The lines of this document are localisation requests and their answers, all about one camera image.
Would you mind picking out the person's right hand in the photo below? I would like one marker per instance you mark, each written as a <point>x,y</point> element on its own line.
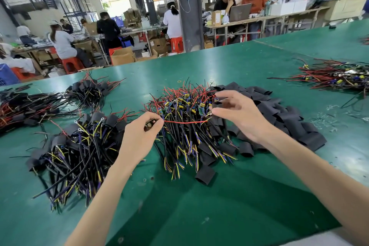
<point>245,116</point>

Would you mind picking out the person's left hand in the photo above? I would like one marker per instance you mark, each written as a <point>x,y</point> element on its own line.
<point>135,142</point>

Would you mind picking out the person's left thumb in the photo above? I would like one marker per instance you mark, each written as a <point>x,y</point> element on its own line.
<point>158,130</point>

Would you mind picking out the person's right thumb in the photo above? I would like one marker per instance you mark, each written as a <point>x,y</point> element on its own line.
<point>224,113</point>

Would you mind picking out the single red-lead circuit harness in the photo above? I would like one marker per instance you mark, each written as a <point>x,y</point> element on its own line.
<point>187,122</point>

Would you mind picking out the person's right forearm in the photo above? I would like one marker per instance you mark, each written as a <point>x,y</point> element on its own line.
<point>317,182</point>

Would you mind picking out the person's left forearm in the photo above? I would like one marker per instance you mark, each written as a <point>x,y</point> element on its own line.
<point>106,205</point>

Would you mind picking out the pile of black sleeve pieces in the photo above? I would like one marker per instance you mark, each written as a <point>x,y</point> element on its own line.
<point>288,121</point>

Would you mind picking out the cardboard box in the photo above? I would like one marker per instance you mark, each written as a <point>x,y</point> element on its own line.
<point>122,57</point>
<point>208,44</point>
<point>158,45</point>

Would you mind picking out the red plastic stool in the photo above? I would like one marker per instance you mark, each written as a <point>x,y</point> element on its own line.
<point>176,44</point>
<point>21,74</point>
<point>72,64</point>
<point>114,50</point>

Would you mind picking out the small brown carton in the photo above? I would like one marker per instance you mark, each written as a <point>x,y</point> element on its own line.
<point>216,18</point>

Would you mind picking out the grey laptop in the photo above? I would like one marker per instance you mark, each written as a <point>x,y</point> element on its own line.
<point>239,12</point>

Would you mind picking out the long wooden work table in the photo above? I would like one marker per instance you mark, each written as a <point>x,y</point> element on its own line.
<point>276,18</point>

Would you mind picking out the grey steel pillar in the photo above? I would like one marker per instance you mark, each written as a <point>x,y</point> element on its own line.
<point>188,9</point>

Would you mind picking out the clear water bottle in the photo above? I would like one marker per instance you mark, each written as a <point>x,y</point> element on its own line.
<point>267,8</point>

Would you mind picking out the white boxes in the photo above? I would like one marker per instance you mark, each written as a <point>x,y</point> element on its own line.
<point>288,8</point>

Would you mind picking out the beige cabinet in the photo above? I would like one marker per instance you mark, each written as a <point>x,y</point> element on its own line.
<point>344,8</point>

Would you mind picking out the blue plastic crate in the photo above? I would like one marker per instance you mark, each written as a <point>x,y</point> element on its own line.
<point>6,75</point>

